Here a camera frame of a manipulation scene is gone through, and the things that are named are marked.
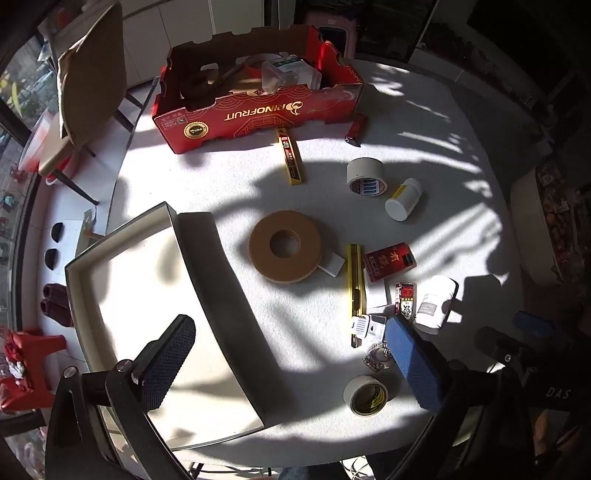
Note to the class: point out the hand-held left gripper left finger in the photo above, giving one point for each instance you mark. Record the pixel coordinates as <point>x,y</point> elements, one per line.
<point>168,360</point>

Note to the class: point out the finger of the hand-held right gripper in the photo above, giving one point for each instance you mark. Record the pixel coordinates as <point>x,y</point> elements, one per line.
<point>540,324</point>
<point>501,344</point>

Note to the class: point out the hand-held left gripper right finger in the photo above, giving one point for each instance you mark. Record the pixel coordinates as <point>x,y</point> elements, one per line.
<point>415,369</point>

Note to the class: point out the small white plastic item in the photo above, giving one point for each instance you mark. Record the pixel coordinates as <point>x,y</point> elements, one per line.
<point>367,328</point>

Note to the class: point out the red and white small pack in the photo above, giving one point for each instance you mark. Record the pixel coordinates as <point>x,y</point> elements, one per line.
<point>405,300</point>

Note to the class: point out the white pill bottle printed label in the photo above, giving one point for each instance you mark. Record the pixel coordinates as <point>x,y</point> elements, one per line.
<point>436,300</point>

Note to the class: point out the white shallow tray box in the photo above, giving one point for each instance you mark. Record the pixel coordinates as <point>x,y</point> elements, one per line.
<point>138,286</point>

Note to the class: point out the yellow utility knife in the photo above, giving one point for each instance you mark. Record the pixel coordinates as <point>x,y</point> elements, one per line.
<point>355,281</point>
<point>290,159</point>

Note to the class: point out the large brown tape roll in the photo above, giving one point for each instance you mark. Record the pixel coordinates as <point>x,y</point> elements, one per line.
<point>263,258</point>

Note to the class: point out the red cardboard box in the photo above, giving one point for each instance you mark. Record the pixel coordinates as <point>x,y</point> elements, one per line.
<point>240,115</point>

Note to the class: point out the small beige tape roll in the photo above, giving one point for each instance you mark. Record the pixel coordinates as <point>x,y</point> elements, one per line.
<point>355,385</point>

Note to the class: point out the white oval tub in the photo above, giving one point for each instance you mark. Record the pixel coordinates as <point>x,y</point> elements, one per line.
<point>531,221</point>

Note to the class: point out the white card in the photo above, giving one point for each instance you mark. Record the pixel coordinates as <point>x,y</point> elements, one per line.
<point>333,267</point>

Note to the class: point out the red plastic stool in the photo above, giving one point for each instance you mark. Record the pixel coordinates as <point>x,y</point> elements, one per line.
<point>27,364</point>

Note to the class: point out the black half-round object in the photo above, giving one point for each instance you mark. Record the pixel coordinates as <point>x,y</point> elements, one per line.
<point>57,230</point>
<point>51,257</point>

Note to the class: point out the small white stool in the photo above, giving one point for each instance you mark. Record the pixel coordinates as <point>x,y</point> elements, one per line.
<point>71,235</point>

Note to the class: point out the white pill bottle yellow label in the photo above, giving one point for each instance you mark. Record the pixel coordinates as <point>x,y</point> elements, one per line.
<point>401,205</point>

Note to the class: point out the white tape roll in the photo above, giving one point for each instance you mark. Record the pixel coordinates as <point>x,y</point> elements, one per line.
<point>364,166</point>

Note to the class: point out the red lighter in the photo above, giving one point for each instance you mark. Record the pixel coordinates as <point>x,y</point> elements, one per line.
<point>358,129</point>

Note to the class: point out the stacked red white basins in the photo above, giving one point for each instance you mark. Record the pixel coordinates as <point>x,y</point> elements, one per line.
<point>34,152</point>

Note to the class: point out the dark tape roll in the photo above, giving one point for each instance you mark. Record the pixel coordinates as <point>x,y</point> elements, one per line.
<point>198,84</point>

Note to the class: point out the beige chair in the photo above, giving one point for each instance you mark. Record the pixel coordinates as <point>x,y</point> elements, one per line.
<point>92,78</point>

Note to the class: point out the clear plastic container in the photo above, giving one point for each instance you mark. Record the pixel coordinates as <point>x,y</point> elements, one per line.
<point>288,74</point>

